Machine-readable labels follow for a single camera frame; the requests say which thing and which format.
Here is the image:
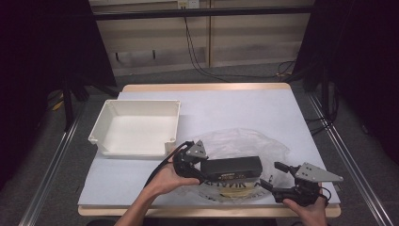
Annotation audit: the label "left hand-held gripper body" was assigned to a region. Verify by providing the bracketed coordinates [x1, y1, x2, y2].
[172, 139, 209, 177]

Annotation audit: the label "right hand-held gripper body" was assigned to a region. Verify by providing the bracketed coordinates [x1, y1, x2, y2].
[272, 162, 344, 207]

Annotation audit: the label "black rectangular box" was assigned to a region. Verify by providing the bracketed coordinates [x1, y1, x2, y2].
[199, 155, 263, 182]

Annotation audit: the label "clear smiley plastic bag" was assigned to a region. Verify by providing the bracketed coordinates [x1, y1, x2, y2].
[174, 126, 292, 203]

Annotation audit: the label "white plastic tray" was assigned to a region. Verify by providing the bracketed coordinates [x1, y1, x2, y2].
[88, 99, 182, 158]

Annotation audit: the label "person's right hand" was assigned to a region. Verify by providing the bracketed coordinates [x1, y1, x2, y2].
[281, 195, 329, 226]

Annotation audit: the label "person's left hand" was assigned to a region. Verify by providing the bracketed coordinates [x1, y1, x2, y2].
[146, 161, 200, 198]

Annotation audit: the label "white table sheet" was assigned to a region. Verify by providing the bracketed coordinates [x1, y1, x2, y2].
[77, 89, 342, 207]

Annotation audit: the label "black stand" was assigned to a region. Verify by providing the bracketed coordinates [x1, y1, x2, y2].
[60, 74, 92, 132]

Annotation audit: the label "black curtain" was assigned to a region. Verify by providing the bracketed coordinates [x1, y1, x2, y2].
[0, 0, 118, 189]
[293, 0, 399, 166]

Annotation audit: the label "yellow floor object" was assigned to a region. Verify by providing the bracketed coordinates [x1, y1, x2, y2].
[51, 93, 66, 112]

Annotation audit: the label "black horizontal bar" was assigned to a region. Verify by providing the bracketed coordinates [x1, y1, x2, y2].
[92, 5, 315, 22]

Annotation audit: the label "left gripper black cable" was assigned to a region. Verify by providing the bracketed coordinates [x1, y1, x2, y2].
[143, 140, 195, 188]

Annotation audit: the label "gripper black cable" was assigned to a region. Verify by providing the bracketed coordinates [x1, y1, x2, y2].
[143, 140, 195, 188]
[319, 186, 332, 202]

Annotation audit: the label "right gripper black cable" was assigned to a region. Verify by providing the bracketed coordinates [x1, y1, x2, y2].
[319, 186, 332, 202]

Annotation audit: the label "metal floor rail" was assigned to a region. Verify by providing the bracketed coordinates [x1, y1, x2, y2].
[307, 93, 393, 226]
[18, 105, 87, 226]

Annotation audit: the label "black floor cables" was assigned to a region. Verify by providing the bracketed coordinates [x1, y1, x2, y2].
[305, 88, 343, 137]

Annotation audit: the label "black wall cable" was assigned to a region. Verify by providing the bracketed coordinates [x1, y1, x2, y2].
[183, 17, 296, 83]

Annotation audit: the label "white wall socket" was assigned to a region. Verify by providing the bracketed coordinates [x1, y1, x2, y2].
[177, 0, 201, 9]

